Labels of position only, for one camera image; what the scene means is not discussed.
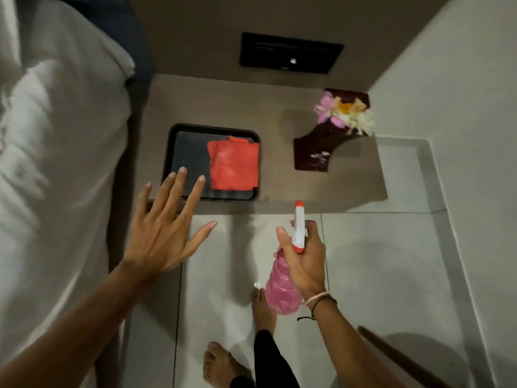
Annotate brown wooden stick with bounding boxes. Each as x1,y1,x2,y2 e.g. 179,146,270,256
357,325,454,388

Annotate person's right hand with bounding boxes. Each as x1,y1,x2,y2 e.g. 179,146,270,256
276,220,327,300

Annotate person's right forearm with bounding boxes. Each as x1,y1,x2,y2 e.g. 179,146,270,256
304,290,406,388

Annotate pink spray bottle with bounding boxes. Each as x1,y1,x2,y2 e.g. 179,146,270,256
264,200,308,316

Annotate person's left foot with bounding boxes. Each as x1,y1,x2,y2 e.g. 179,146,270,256
202,342,256,388

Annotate person's left hand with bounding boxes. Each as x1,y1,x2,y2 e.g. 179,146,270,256
120,167,218,282

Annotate person's left forearm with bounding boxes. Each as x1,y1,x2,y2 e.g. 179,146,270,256
0,259,153,388

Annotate black wall switch panel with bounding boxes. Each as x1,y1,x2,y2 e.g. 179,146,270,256
239,32,345,75

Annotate person's foot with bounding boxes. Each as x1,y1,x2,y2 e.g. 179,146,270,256
250,287,278,341
202,342,256,388

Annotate person's right foot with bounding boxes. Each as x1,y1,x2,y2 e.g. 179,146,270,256
250,287,278,341

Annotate dark brown wooden flower holder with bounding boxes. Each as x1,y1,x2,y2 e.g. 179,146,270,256
293,88,371,173

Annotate black trouser leg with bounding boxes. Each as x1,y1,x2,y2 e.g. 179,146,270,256
229,329,301,388

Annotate red cleaning cloth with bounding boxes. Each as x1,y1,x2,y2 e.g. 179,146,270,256
207,136,260,191

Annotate black rectangular tray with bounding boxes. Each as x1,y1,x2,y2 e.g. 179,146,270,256
162,123,261,202

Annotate white bed duvet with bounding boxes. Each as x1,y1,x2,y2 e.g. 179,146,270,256
0,0,136,370

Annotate pink and white flowers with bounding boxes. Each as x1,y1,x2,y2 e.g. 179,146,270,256
314,91,375,137

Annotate black cord bracelet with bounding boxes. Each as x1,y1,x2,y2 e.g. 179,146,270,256
297,297,338,322

